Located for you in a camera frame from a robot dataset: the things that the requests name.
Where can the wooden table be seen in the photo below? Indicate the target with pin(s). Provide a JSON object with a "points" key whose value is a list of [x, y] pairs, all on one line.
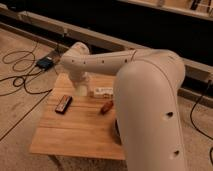
{"points": [[81, 131]]}

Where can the dark blue ceramic bowl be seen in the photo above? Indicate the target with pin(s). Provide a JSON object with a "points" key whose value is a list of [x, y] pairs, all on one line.
{"points": [[117, 132]]}

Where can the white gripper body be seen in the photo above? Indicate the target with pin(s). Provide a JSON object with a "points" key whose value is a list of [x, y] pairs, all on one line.
{"points": [[80, 88]]}

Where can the blue power strip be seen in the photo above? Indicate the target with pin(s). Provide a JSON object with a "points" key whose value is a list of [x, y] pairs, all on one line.
{"points": [[45, 63]]}

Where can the small brown wooden object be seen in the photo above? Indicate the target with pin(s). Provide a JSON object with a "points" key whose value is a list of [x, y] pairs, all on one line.
{"points": [[106, 107]]}

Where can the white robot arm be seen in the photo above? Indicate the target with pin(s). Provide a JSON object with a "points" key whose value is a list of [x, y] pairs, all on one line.
{"points": [[145, 97]]}

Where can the white rectangular box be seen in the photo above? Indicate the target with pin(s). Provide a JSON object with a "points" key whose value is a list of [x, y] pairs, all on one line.
{"points": [[101, 92]]}

